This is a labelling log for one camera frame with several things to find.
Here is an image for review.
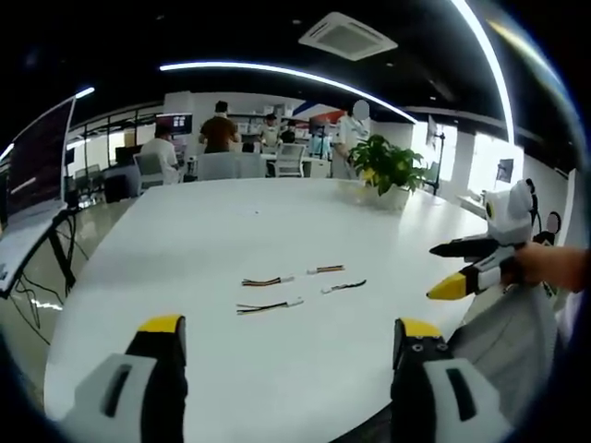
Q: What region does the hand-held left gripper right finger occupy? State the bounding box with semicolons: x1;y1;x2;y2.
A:
390;317;514;443

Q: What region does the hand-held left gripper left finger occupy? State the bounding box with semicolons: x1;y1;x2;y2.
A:
58;314;189;443

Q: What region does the JST connector with black wires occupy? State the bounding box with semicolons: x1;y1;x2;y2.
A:
320;278;368;296

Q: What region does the person's right hand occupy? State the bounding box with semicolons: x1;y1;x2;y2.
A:
511;242;555;286

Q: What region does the black tripod stand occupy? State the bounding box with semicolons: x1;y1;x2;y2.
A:
425;114;448;196

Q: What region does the green potted plant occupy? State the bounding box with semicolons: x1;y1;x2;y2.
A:
347;133;429;212

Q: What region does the long ceiling light strip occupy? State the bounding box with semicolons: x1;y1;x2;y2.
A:
159;61;418;124
450;0;517;145

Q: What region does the large dark display screen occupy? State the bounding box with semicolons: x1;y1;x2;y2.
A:
0;94;78;296

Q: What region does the white ceiling air conditioner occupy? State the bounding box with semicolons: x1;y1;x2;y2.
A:
297;11;400;63

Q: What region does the wall monitor screen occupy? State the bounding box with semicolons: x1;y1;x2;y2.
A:
155;113;195;137

